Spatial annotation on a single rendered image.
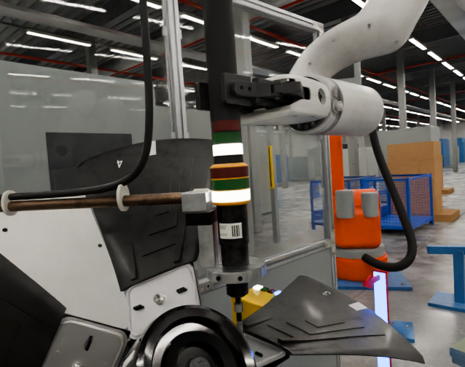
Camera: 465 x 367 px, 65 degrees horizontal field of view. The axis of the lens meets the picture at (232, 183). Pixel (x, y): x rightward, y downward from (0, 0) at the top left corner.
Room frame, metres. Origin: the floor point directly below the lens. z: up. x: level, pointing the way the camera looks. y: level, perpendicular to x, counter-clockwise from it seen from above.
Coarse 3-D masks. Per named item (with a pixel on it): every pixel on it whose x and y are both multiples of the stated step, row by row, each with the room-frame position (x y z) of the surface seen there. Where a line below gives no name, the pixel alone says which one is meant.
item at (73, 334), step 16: (64, 320) 0.32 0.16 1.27; (80, 320) 0.33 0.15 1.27; (64, 336) 0.32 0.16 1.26; (80, 336) 0.33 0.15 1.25; (96, 336) 0.33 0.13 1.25; (112, 336) 0.33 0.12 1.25; (48, 352) 0.32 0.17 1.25; (64, 352) 0.32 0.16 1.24; (80, 352) 0.33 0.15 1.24; (96, 352) 0.33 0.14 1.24; (112, 352) 0.33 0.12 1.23
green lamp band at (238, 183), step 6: (216, 180) 0.40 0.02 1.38; (222, 180) 0.40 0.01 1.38; (228, 180) 0.39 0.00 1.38; (234, 180) 0.40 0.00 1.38; (240, 180) 0.40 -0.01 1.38; (246, 180) 0.41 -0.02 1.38; (216, 186) 0.40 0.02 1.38; (222, 186) 0.40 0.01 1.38; (228, 186) 0.39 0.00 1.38; (234, 186) 0.40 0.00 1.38; (240, 186) 0.40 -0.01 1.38; (246, 186) 0.40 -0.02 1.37
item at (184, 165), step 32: (96, 160) 0.56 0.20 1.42; (128, 160) 0.55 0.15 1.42; (160, 160) 0.55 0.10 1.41; (192, 160) 0.54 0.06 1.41; (160, 192) 0.50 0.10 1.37; (128, 224) 0.48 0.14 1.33; (160, 224) 0.47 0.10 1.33; (128, 256) 0.45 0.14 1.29; (160, 256) 0.44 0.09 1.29; (192, 256) 0.43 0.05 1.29
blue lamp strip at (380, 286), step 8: (376, 272) 0.65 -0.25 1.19; (384, 280) 0.64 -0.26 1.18; (376, 288) 0.65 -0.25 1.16; (384, 288) 0.64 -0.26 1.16; (376, 296) 0.65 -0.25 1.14; (384, 296) 0.64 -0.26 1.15; (376, 304) 0.65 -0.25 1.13; (384, 304) 0.64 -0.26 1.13; (376, 312) 0.65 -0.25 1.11; (384, 312) 0.64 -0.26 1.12; (384, 360) 0.65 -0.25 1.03
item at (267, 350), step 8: (248, 336) 0.45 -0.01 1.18; (256, 344) 0.42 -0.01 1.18; (264, 344) 0.43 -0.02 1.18; (272, 344) 0.42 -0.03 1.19; (264, 352) 0.40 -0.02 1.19; (272, 352) 0.40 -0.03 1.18; (280, 352) 0.40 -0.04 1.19; (256, 360) 0.38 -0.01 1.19; (264, 360) 0.38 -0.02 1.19; (272, 360) 0.39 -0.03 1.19
